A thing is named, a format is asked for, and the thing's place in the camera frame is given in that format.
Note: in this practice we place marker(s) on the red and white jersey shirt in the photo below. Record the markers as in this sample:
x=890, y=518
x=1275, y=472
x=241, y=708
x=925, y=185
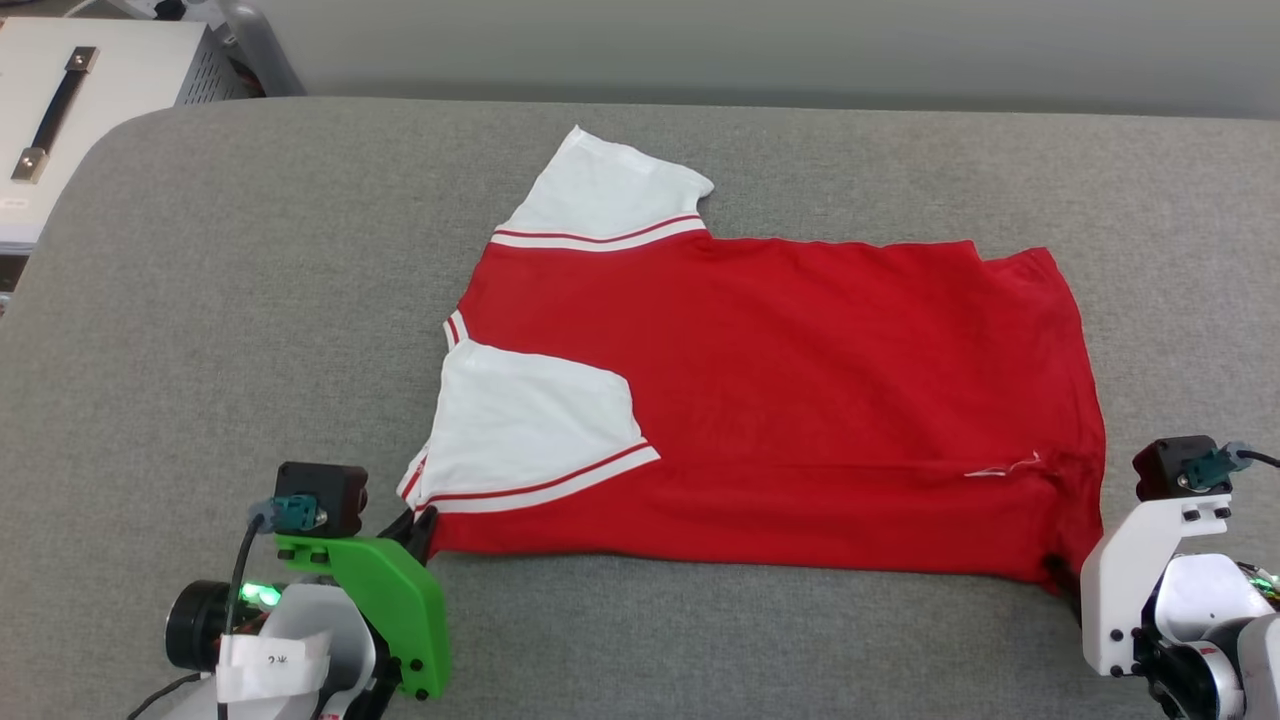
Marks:
x=800, y=400

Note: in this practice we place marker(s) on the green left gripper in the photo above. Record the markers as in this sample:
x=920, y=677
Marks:
x=395, y=600

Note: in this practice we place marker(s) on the white and grey right arm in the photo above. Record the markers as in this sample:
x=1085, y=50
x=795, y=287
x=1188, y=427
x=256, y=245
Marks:
x=1215, y=640

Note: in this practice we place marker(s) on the white metal case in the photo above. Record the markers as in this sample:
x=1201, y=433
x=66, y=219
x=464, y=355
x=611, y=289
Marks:
x=120, y=110

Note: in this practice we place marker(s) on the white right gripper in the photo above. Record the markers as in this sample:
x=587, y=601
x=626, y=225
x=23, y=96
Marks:
x=1125, y=590

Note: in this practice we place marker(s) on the white paper label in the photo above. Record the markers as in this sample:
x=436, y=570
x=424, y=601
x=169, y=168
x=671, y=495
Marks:
x=272, y=662

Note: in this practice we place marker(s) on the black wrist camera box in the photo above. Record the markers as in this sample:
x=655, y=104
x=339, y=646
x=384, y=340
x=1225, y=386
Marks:
x=1165, y=468
x=330, y=495

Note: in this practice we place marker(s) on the grey curved post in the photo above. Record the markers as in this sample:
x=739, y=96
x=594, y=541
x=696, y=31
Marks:
x=262, y=45

